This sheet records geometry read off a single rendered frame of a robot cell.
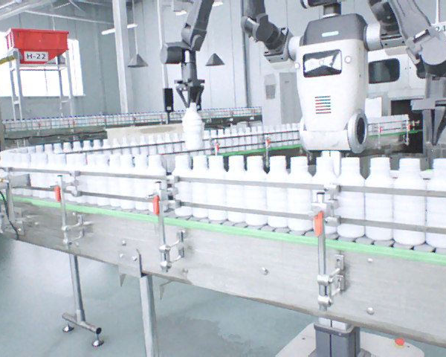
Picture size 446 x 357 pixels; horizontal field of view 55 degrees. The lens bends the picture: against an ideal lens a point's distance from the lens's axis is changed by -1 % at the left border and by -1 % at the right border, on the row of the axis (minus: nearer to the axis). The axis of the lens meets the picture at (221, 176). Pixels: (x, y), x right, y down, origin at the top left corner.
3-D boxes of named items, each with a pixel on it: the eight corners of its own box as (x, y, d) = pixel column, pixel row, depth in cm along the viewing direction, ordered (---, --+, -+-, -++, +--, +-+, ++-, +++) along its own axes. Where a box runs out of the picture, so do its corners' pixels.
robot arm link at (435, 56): (441, 33, 104) (406, 53, 108) (437, 8, 95) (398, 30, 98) (466, 72, 100) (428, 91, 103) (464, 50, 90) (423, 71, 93)
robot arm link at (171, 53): (204, 36, 146) (192, 27, 151) (173, 33, 139) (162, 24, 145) (196, 69, 152) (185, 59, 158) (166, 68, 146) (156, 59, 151)
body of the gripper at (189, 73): (173, 85, 152) (172, 63, 151) (192, 86, 160) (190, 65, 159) (187, 83, 148) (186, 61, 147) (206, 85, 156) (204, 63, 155)
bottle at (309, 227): (291, 233, 97) (288, 160, 95) (285, 226, 103) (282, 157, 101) (317, 230, 98) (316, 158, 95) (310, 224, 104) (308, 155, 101)
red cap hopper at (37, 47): (30, 204, 705) (10, 27, 665) (21, 199, 763) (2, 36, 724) (86, 196, 756) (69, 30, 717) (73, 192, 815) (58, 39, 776)
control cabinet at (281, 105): (298, 180, 797) (293, 74, 770) (318, 182, 756) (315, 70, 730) (264, 186, 752) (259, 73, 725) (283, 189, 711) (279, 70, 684)
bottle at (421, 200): (422, 237, 88) (423, 157, 86) (429, 246, 82) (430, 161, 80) (391, 237, 90) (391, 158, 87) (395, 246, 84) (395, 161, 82)
